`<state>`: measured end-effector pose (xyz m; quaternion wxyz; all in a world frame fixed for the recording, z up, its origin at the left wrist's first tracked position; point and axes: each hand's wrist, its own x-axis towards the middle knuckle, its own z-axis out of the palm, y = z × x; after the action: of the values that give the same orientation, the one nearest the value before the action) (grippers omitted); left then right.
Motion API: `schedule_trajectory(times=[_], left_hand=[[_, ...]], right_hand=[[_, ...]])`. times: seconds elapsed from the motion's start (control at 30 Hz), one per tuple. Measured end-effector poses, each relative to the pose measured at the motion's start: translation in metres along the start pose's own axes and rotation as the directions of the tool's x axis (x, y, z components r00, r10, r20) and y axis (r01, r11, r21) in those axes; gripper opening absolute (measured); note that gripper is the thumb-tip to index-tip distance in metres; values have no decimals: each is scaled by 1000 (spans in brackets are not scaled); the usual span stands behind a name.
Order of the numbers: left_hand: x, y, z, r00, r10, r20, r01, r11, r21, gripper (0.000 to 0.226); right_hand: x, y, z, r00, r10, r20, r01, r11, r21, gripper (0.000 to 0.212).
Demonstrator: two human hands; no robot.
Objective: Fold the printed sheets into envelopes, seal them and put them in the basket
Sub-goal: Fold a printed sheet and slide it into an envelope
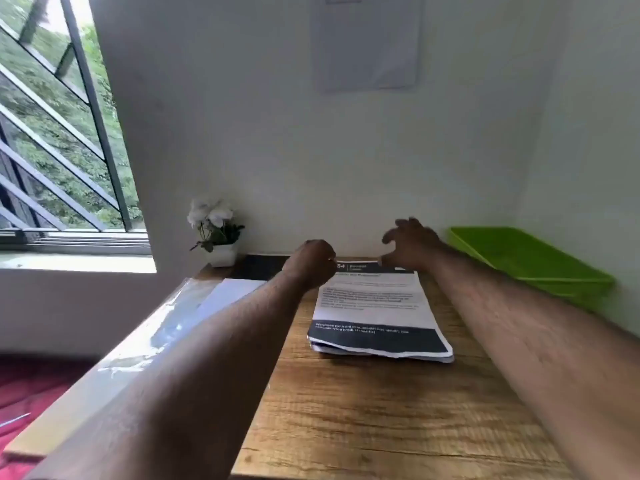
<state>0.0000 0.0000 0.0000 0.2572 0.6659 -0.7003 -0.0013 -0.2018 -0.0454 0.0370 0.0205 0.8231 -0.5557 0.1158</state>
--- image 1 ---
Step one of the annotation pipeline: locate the person's left hand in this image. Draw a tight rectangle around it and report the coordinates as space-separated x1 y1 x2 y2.
281 239 337 294

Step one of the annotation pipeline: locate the person's right hand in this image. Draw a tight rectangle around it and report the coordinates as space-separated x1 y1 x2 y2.
379 217 447 273

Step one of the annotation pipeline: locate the stack of white envelopes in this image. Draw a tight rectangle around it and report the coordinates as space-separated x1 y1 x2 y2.
189 278 269 335

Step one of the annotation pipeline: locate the green plastic basket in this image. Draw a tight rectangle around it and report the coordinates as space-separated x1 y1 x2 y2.
445 226 617 313

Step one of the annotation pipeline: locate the person's right forearm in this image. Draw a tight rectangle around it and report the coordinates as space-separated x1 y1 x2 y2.
425 242 640 480

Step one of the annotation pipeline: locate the person's left forearm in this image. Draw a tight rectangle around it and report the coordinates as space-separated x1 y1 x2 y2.
25 269 313 480

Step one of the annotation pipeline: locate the black notebook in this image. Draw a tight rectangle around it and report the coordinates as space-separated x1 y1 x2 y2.
233 253 293 281

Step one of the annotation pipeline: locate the white flower plant in pot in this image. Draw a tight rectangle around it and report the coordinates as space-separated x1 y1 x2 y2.
186 197 247 269

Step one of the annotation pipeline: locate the clear plastic wrapper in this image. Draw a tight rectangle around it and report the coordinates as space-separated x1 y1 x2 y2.
97 277 226 375

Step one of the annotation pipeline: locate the white wall poster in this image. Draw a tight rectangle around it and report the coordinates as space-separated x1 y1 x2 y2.
309 0 426 93

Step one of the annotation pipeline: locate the grey window frame rail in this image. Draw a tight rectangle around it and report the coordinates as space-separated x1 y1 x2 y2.
0 229 151 255

